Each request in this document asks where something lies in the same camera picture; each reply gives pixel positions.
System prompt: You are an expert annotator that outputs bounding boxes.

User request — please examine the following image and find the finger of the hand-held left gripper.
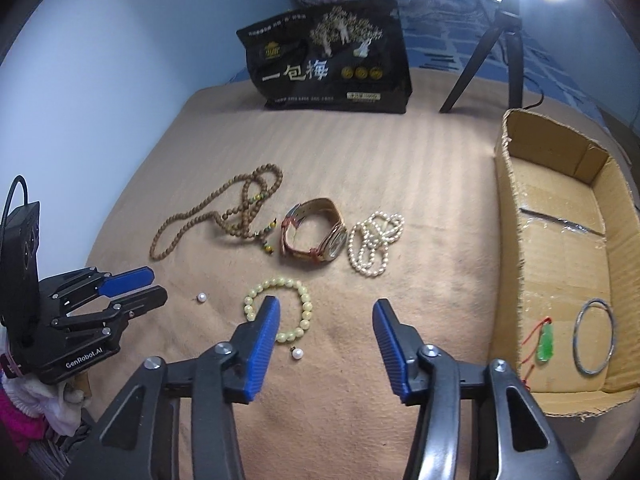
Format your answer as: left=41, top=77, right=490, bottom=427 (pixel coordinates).
left=39, top=266, right=155, bottom=307
left=51, top=285, right=168, bottom=333

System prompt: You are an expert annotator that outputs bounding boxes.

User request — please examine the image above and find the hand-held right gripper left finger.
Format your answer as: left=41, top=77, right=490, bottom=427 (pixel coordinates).
left=62, top=295, right=281, bottom=480

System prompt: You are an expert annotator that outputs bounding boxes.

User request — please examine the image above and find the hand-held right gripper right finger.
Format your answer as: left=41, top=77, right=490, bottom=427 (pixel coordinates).
left=371, top=298, right=581, bottom=480

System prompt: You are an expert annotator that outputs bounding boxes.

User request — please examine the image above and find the pale yellow bead bracelet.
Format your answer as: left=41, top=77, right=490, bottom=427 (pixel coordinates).
left=243, top=278, right=313, bottom=345

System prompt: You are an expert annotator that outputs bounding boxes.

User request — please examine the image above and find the brown wooden bead necklace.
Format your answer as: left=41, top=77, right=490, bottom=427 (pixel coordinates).
left=150, top=162, right=283, bottom=262

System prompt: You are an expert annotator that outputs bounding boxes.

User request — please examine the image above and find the white pearl necklace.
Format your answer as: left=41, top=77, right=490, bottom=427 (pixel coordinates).
left=348, top=211, right=405, bottom=277

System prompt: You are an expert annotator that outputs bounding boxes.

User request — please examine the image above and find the brown leather wristwatch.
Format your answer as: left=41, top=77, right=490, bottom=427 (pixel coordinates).
left=279, top=198, right=348, bottom=263

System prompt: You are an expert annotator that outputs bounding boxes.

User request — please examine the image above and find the cardboard box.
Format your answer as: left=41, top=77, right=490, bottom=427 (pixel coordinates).
left=494, top=108, right=640, bottom=418

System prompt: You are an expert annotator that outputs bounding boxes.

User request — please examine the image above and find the person's left forearm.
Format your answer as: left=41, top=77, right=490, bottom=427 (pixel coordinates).
left=0, top=345, right=93, bottom=456

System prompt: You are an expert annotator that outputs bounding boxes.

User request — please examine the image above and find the silver bangle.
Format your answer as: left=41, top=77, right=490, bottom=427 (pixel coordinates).
left=573, top=298, right=617, bottom=376

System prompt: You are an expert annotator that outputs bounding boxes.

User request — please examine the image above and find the black snack bag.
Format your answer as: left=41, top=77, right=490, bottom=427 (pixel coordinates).
left=236, top=0, right=413, bottom=115

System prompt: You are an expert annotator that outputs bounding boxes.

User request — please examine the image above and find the blue patterned bed sheet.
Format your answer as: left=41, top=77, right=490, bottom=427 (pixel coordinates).
left=227, top=7, right=621, bottom=126

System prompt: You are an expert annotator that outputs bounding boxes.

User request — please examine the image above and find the black tripod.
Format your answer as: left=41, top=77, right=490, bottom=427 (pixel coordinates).
left=439, top=0, right=526, bottom=113

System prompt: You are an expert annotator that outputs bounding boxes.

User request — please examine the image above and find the green jade pendant red cord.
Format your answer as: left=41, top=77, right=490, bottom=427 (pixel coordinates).
left=520, top=316, right=557, bottom=386

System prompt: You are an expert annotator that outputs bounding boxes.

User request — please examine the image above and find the black power cable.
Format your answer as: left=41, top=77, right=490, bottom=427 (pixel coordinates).
left=522, top=77, right=546, bottom=110

